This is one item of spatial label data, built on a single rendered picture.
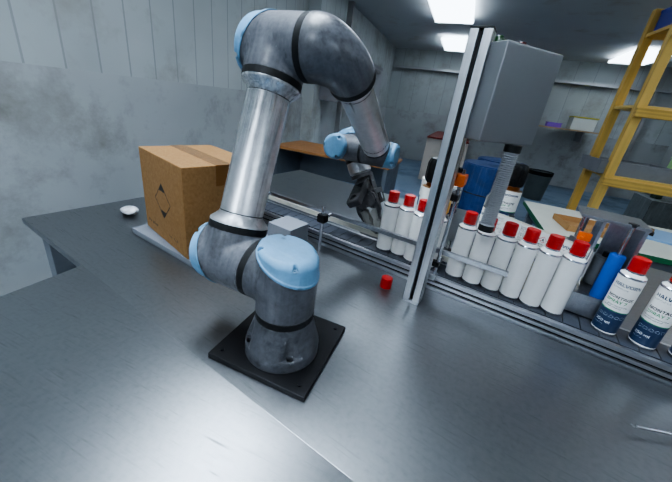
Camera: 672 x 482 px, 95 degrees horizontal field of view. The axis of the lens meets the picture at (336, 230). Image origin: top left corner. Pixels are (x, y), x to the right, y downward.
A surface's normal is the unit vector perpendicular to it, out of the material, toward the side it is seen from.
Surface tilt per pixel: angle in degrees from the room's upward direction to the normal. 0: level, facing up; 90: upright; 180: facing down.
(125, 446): 0
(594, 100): 90
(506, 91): 90
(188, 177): 90
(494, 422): 0
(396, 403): 0
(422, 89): 90
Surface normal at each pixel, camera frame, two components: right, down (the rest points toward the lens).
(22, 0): 0.92, 0.25
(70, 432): 0.12, -0.91
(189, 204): 0.74, 0.34
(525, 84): 0.37, 0.40
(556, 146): -0.37, 0.32
